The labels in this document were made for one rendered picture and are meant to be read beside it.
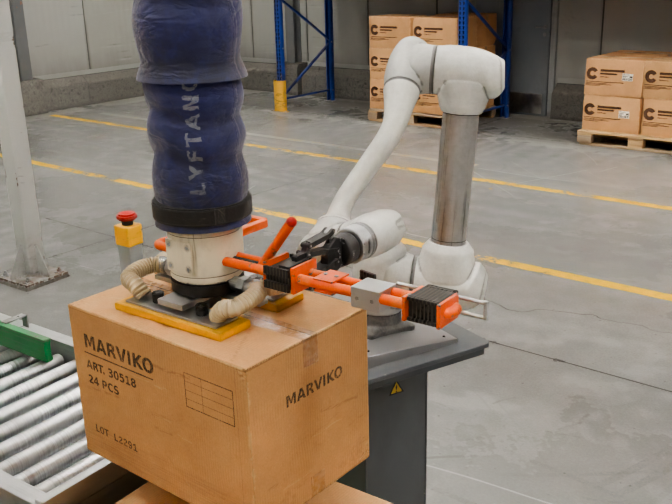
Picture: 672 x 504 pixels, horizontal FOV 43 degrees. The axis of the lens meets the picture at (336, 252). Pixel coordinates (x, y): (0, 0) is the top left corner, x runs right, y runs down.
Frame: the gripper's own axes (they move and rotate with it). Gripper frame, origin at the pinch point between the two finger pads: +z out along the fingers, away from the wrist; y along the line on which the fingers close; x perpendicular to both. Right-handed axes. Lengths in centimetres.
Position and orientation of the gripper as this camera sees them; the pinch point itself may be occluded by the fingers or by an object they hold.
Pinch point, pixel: (293, 273)
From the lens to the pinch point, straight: 184.4
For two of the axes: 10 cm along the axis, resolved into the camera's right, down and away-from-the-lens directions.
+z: -5.8, 2.8, -7.7
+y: 0.3, 9.5, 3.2
